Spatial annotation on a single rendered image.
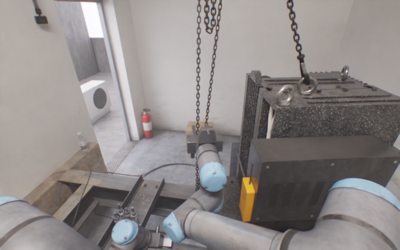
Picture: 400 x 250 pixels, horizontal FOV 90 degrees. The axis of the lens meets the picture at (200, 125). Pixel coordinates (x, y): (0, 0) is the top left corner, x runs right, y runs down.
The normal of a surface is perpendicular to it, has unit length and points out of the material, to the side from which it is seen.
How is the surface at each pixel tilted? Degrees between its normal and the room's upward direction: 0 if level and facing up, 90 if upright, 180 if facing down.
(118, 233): 25
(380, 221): 16
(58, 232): 43
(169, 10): 90
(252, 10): 90
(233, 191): 0
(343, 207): 34
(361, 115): 90
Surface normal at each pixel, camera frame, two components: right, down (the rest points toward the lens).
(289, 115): 0.04, 0.49
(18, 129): 0.98, 0.08
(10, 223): 0.02, -0.91
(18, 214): 0.16, -0.98
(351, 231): -0.26, -0.84
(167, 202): -0.19, 0.48
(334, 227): -0.46, -0.87
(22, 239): 0.16, -0.81
